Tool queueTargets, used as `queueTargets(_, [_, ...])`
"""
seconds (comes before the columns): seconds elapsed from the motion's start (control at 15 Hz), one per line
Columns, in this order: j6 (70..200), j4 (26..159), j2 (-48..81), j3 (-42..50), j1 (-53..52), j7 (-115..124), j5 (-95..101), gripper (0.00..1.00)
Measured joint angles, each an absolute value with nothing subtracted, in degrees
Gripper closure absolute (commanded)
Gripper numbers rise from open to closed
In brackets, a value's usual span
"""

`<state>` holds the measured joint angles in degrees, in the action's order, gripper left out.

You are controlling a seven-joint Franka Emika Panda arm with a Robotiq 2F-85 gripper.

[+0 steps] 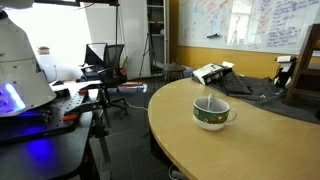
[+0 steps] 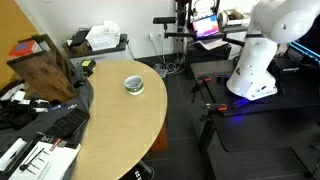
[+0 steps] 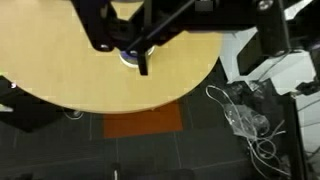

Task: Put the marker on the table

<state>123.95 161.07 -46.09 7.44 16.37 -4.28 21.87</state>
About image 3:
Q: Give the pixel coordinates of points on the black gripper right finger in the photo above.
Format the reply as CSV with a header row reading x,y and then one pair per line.
x,y
272,27

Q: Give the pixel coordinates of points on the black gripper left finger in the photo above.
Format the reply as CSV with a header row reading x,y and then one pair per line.
x,y
92,15

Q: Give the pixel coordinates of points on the white green ceramic mug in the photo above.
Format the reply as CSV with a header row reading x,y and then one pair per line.
x,y
131,60

